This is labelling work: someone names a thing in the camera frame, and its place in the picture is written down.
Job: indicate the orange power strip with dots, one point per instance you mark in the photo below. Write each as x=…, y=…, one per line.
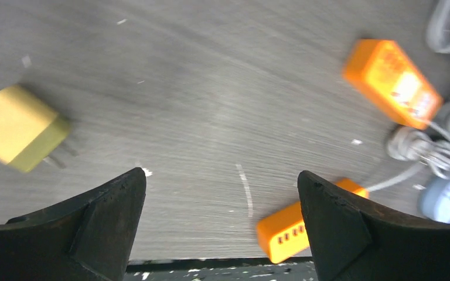
x=381, y=70
x=282, y=234

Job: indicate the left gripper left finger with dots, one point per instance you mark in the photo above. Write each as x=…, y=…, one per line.
x=87, y=237

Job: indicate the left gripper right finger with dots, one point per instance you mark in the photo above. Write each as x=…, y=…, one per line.
x=354, y=238

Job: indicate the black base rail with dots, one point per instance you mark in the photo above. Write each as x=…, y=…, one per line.
x=297, y=268

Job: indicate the yellow charger strip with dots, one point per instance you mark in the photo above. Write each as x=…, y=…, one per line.
x=30, y=130

